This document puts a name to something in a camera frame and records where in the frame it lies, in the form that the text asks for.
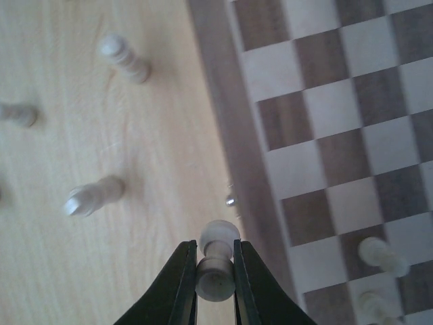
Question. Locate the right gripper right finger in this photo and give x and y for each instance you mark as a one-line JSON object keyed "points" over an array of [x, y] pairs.
{"points": [[258, 298]]}

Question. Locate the white chess pawn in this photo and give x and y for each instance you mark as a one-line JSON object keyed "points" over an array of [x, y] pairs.
{"points": [[86, 199], [215, 281], [376, 252]]}

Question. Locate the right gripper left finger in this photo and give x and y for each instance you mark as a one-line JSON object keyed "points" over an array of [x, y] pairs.
{"points": [[172, 297]]}

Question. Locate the white chess piece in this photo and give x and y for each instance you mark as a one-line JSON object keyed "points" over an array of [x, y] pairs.
{"points": [[375, 307], [120, 54], [22, 115]]}

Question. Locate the wooden chess board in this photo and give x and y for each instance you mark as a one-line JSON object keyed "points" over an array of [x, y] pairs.
{"points": [[325, 108]]}

